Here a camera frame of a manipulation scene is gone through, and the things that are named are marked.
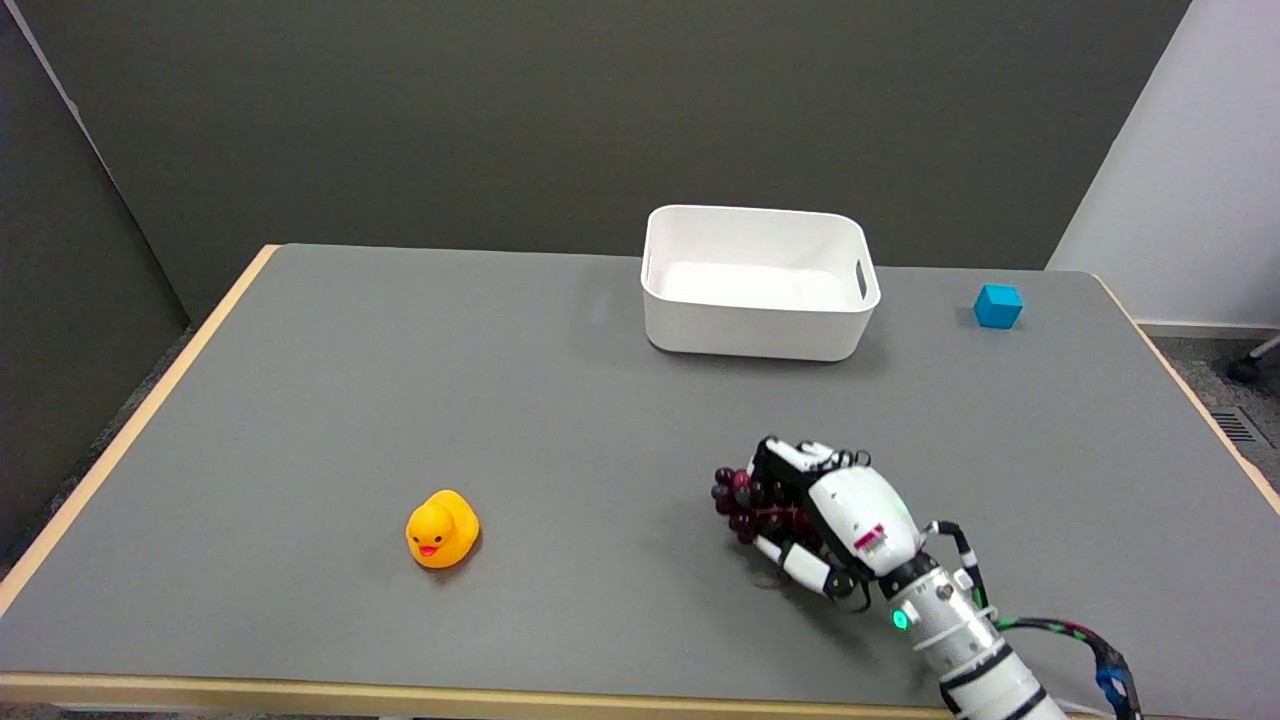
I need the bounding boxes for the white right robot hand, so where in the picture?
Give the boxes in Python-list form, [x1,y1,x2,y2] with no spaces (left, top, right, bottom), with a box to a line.
[745,435,927,609]

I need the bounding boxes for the dark red grape bunch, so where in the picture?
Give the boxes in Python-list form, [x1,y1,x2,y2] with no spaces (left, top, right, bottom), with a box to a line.
[711,466,813,549]

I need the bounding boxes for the white plastic bin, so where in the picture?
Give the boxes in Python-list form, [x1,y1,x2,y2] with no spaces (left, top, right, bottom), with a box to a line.
[640,204,882,362]

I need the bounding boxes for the blue cube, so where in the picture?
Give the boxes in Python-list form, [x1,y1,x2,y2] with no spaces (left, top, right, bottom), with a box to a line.
[973,284,1024,330]

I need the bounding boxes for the yellow rubber duck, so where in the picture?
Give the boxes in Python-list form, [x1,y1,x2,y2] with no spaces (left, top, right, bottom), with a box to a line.
[405,489,481,570]

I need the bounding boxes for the floor vent grille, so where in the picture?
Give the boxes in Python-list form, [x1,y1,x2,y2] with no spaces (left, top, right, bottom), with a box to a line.
[1210,405,1277,450]

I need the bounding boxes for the black chair caster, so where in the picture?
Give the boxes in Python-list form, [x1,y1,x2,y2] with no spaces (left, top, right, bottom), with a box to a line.
[1227,337,1280,385]

